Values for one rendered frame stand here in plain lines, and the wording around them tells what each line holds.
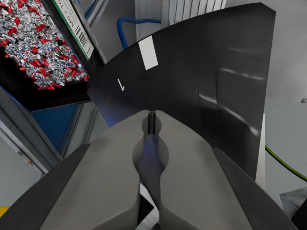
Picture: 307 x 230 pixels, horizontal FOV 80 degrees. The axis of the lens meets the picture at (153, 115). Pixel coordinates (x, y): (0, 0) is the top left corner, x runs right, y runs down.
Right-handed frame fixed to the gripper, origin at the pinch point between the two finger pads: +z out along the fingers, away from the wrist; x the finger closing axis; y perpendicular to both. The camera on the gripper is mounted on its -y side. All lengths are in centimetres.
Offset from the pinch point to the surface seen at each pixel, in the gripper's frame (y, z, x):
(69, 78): 6.0, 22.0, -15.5
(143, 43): -2.5, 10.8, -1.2
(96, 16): -3, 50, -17
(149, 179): 13.1, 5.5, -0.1
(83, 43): -0.4, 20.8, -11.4
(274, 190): 81, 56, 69
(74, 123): 40, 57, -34
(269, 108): 62, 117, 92
